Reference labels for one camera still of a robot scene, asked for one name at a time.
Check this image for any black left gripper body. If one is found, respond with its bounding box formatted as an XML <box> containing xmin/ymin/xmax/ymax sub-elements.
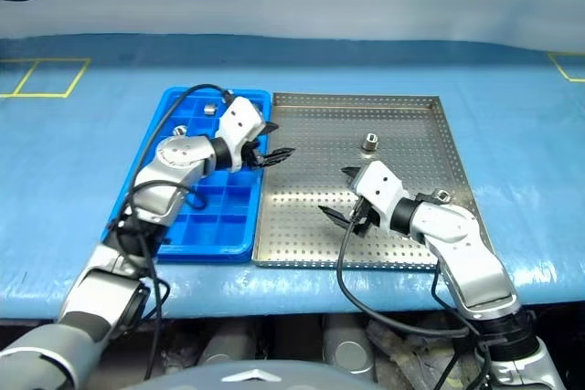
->
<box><xmin>240</xmin><ymin>139</ymin><xmax>267</xmax><ymax>170</ymax></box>

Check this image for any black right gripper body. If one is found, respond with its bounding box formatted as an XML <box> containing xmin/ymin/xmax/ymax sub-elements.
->
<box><xmin>348</xmin><ymin>196</ymin><xmax>381</xmax><ymax>239</ymax></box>

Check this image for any perforated steel tray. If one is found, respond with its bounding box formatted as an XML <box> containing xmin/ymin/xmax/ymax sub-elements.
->
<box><xmin>251</xmin><ymin>91</ymin><xmax>497</xmax><ymax>269</ymax></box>

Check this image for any blue compartment tray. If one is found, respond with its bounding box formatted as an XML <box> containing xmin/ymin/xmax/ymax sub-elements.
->
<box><xmin>101</xmin><ymin>86</ymin><xmax>274</xmax><ymax>265</ymax></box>

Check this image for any grey cylinder under table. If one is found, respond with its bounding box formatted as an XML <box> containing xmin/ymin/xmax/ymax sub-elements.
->
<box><xmin>198</xmin><ymin>320</ymin><xmax>258</xmax><ymax>367</ymax></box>
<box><xmin>321</xmin><ymin>314</ymin><xmax>377</xmax><ymax>375</ymax></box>

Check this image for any grey robot torso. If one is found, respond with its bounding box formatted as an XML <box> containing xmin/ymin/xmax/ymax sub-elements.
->
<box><xmin>187</xmin><ymin>356</ymin><xmax>390</xmax><ymax>390</ymax></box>

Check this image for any yellow tape double square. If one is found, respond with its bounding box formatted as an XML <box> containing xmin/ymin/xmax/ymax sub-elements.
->
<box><xmin>0</xmin><ymin>58</ymin><xmax>92</xmax><ymax>100</ymax></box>

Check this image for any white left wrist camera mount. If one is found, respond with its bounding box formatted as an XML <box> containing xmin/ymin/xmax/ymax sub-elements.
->
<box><xmin>216</xmin><ymin>96</ymin><xmax>267</xmax><ymax>174</ymax></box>

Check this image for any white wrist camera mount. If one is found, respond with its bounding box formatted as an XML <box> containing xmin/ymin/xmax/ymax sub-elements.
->
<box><xmin>216</xmin><ymin>96</ymin><xmax>267</xmax><ymax>174</ymax></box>
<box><xmin>350</xmin><ymin>160</ymin><xmax>409</xmax><ymax>232</ymax></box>

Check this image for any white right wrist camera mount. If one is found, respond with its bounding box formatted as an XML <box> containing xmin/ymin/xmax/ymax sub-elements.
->
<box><xmin>350</xmin><ymin>160</ymin><xmax>409</xmax><ymax>232</ymax></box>

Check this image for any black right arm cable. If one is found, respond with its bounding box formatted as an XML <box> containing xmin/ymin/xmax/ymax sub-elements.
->
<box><xmin>336</xmin><ymin>217</ymin><xmax>495</xmax><ymax>390</ymax></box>

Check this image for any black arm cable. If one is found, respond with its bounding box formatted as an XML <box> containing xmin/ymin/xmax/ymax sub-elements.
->
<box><xmin>106</xmin><ymin>83</ymin><xmax>235</xmax><ymax>383</ymax></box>
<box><xmin>336</xmin><ymin>217</ymin><xmax>495</xmax><ymax>390</ymax></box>

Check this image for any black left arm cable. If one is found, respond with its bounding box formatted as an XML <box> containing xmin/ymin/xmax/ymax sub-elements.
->
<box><xmin>106</xmin><ymin>83</ymin><xmax>235</xmax><ymax>383</ymax></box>

